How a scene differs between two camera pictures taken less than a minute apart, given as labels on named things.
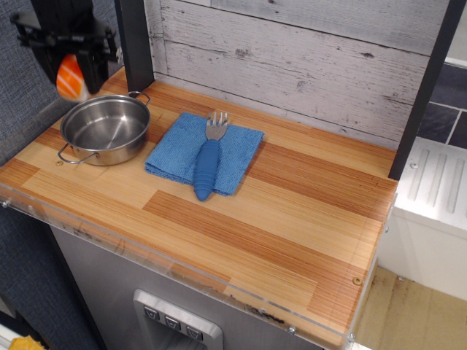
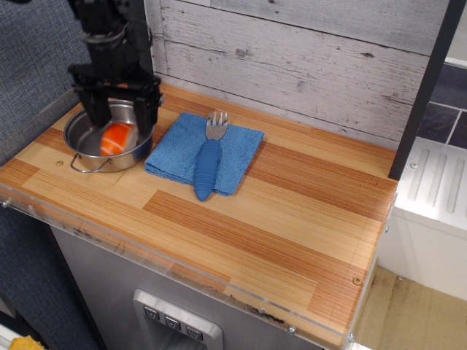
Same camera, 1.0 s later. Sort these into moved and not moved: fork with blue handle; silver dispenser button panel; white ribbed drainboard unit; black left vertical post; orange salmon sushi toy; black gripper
Moved: orange salmon sushi toy; black gripper
Not moved: white ribbed drainboard unit; silver dispenser button panel; fork with blue handle; black left vertical post
